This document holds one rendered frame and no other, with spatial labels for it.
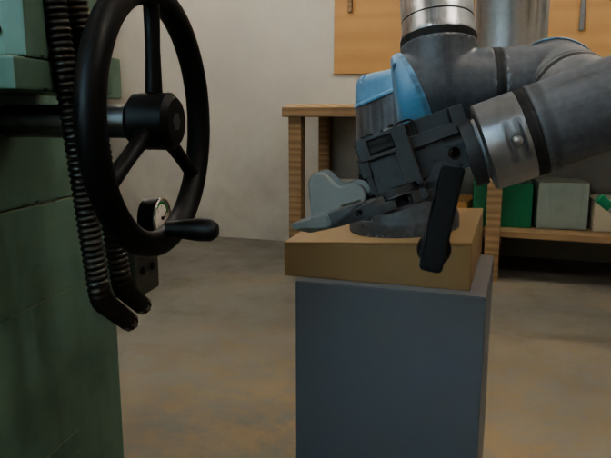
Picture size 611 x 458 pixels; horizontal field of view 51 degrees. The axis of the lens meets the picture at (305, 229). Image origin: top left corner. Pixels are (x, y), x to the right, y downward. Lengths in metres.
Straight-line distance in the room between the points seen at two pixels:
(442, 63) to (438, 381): 0.51
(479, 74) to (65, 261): 0.56
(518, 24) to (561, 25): 2.77
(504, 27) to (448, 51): 0.30
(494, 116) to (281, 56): 3.47
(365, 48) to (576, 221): 1.54
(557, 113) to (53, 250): 0.61
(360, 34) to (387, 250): 2.97
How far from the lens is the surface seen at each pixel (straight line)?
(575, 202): 3.39
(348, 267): 1.03
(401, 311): 1.00
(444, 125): 0.65
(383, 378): 1.05
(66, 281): 0.89
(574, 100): 0.64
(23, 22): 0.66
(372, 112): 1.04
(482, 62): 0.75
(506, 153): 0.63
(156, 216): 0.98
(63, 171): 0.88
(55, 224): 0.86
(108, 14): 0.61
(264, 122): 4.10
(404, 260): 1.01
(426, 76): 0.73
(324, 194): 0.67
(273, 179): 4.10
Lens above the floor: 0.82
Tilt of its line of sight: 10 degrees down
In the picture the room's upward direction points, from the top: straight up
